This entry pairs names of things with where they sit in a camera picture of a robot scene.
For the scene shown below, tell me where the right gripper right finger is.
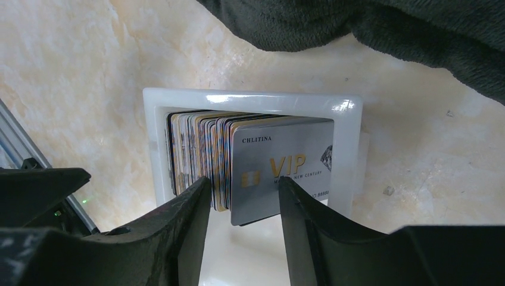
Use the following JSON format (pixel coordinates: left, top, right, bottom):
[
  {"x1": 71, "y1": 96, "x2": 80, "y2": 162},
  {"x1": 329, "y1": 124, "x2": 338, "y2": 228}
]
[{"x1": 278, "y1": 176, "x2": 386, "y2": 285}]

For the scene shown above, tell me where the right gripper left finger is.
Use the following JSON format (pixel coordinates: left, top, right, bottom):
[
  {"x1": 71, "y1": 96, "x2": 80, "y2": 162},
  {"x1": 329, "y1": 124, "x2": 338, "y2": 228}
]
[{"x1": 91, "y1": 177, "x2": 211, "y2": 285}]

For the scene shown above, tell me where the white plastic card box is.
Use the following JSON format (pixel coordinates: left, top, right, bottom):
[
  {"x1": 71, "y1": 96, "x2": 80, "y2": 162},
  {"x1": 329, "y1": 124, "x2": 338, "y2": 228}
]
[{"x1": 143, "y1": 88, "x2": 368, "y2": 285}]

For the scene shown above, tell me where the silver VIP credit card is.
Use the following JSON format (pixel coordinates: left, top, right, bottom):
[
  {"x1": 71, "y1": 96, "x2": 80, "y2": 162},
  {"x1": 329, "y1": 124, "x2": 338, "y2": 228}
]
[{"x1": 229, "y1": 119, "x2": 334, "y2": 226}]

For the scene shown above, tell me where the white cards stack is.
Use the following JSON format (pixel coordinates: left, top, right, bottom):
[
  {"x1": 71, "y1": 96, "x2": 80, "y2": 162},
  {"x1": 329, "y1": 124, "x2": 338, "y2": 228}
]
[{"x1": 164, "y1": 110, "x2": 301, "y2": 213}]

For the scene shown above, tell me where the black floral pillow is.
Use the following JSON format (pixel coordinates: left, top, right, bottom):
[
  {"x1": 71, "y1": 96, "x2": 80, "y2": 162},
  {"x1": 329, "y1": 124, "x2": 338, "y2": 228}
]
[{"x1": 202, "y1": 0, "x2": 504, "y2": 103}]

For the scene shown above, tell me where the aluminium frame rail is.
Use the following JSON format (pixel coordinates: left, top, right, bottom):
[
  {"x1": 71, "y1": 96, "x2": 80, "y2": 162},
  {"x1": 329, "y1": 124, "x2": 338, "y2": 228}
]
[{"x1": 1, "y1": 103, "x2": 99, "y2": 237}]

